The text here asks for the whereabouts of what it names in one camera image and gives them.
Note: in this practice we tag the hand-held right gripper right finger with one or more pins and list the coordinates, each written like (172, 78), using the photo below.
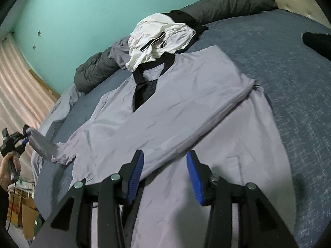
(195, 178)

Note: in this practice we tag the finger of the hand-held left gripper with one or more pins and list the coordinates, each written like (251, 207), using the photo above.
(25, 133)

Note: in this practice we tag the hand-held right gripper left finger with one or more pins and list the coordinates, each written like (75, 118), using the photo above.
(135, 178)

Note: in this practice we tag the light purple jacket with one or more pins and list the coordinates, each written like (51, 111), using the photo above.
(186, 103)

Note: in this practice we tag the black garment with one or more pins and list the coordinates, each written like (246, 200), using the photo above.
(318, 42)
(185, 18)

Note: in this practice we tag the person's left forearm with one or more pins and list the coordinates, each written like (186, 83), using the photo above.
(4, 211)

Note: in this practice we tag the person's left hand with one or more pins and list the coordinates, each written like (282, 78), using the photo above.
(5, 173)

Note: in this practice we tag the pink curtain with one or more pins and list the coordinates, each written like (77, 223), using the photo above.
(18, 103)

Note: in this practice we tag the light grey blanket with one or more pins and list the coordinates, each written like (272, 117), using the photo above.
(57, 108)

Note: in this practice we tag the white plastic bag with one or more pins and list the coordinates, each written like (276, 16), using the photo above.
(27, 184)

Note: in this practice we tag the dark grey duvet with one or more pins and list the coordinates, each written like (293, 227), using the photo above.
(95, 69)

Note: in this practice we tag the grey garment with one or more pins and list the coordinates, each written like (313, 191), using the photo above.
(119, 53)

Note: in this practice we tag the bed with blue sheet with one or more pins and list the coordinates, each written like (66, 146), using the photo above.
(289, 82)

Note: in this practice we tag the white garment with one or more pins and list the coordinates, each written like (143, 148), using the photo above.
(157, 38)

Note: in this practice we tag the wooden frame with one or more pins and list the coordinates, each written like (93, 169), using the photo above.
(46, 85)

